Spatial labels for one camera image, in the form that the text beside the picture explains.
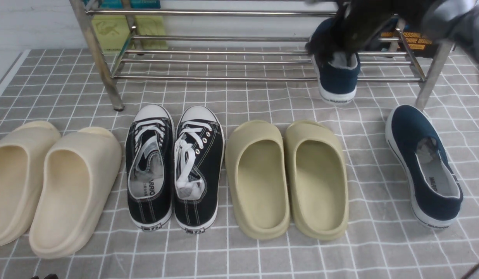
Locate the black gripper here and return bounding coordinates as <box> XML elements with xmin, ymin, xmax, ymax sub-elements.
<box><xmin>305</xmin><ymin>0</ymin><xmax>395</xmax><ymax>57</ymax></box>

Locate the navy slip-on shoe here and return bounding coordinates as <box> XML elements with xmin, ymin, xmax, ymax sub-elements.
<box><xmin>305</xmin><ymin>17</ymin><xmax>361</xmax><ymax>105</ymax></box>
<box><xmin>385</xmin><ymin>105</ymin><xmax>464</xmax><ymax>229</ymax></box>

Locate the stainless steel shoe rack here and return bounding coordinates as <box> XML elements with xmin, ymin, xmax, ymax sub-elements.
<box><xmin>70</xmin><ymin>0</ymin><xmax>454</xmax><ymax>112</ymax></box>

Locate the yellow-green box behind rack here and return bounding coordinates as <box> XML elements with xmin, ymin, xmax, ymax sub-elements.
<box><xmin>92</xmin><ymin>15</ymin><xmax>166</xmax><ymax>55</ymax></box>

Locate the black box orange text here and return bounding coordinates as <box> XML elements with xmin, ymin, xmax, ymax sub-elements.
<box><xmin>366</xmin><ymin>25</ymin><xmax>439</xmax><ymax>59</ymax></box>

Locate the olive green slipper, left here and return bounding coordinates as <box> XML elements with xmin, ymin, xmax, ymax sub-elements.
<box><xmin>225</xmin><ymin>120</ymin><xmax>290</xmax><ymax>240</ymax></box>

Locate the olive green slipper, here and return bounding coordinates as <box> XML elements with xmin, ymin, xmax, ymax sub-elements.
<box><xmin>225</xmin><ymin>120</ymin><xmax>290</xmax><ymax>240</ymax></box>
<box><xmin>284</xmin><ymin>120</ymin><xmax>349</xmax><ymax>241</ymax></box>

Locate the olive green slipper, right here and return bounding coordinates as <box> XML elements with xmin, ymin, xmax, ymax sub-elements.
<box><xmin>284</xmin><ymin>120</ymin><xmax>349</xmax><ymax>241</ymax></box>

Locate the black canvas sneaker, right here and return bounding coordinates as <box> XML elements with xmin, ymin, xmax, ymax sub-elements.
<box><xmin>174</xmin><ymin>106</ymin><xmax>226</xmax><ymax>234</ymax></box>

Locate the black canvas sneaker, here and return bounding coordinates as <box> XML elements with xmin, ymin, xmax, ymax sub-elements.
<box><xmin>126</xmin><ymin>104</ymin><xmax>175</xmax><ymax>231</ymax></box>
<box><xmin>174</xmin><ymin>106</ymin><xmax>226</xmax><ymax>234</ymax></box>

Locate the black canvas sneaker, left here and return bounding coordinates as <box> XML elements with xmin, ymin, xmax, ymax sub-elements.
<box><xmin>126</xmin><ymin>104</ymin><xmax>175</xmax><ymax>231</ymax></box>

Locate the grey checked floor cloth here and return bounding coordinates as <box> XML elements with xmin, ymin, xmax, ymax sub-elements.
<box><xmin>0</xmin><ymin>49</ymin><xmax>479</xmax><ymax>279</ymax></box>

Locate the cream slipper, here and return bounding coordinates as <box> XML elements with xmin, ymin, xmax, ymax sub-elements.
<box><xmin>0</xmin><ymin>121</ymin><xmax>61</xmax><ymax>246</ymax></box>
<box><xmin>29</xmin><ymin>127</ymin><xmax>122</xmax><ymax>258</ymax></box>

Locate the cream slipper, far left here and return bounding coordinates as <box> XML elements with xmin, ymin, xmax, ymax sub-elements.
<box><xmin>0</xmin><ymin>121</ymin><xmax>61</xmax><ymax>246</ymax></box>

